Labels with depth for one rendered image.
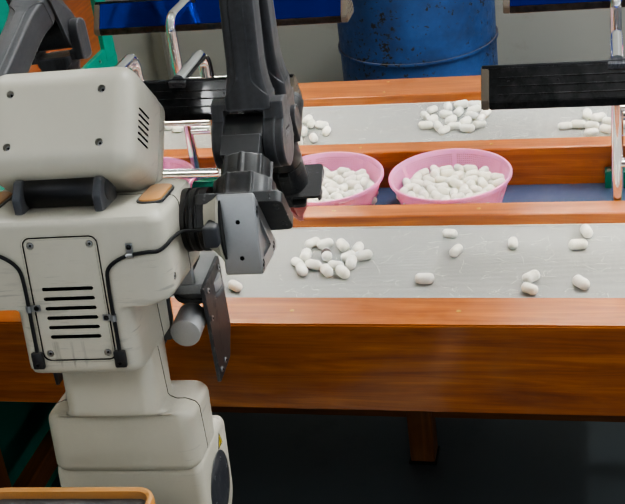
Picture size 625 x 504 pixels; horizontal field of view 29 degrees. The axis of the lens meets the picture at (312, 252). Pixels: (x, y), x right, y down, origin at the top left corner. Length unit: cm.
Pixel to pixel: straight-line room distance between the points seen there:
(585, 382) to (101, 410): 86
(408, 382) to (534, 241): 42
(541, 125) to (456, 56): 114
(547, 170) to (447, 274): 55
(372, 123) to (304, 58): 186
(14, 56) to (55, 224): 46
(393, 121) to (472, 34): 108
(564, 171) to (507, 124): 24
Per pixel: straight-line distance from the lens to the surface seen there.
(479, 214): 247
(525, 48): 479
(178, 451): 176
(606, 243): 239
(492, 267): 232
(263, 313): 220
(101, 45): 345
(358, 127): 301
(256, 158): 163
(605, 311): 213
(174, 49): 279
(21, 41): 199
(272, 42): 176
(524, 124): 294
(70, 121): 158
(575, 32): 478
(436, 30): 397
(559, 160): 276
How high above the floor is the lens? 187
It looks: 28 degrees down
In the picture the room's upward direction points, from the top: 8 degrees counter-clockwise
